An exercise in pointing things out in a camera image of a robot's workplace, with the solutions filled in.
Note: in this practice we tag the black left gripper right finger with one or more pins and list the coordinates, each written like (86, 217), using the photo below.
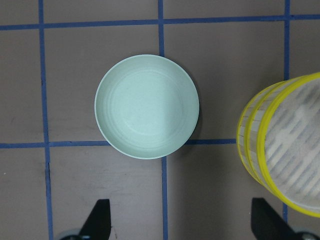
(266, 224)

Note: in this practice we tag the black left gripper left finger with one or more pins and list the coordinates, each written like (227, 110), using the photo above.
(98, 224)

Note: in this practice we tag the light green plate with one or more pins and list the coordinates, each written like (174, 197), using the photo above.
(146, 106)

